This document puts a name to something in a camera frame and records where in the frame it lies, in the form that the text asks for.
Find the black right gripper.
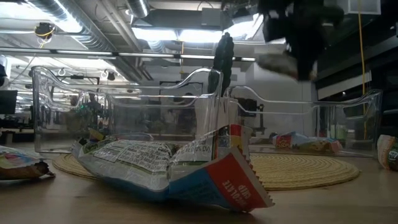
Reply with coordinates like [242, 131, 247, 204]
[257, 0, 346, 82]

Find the red white blue snack bag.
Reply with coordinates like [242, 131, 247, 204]
[70, 123, 275, 214]

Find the ceiling light panel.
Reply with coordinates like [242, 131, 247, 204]
[222, 14, 265, 40]
[132, 27, 223, 44]

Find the black box on stand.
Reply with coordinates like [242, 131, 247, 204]
[239, 98, 266, 135]

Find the white ceiling unit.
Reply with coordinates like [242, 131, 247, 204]
[344, 0, 382, 16]

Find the grey ceiling box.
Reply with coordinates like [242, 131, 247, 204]
[201, 7, 234, 27]

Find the round woven yellow placemat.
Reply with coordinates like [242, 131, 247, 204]
[52, 151, 361, 191]

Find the black ceiling device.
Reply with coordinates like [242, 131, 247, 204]
[33, 21, 57, 40]

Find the black monitor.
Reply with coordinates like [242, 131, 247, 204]
[0, 89, 19, 115]

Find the narrow silver ventilation duct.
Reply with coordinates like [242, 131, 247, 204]
[126, 0, 150, 19]

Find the long horizontal light rail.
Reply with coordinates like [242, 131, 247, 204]
[0, 47, 256, 62]

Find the wide silver ventilation duct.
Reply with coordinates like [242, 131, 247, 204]
[26, 0, 118, 52]

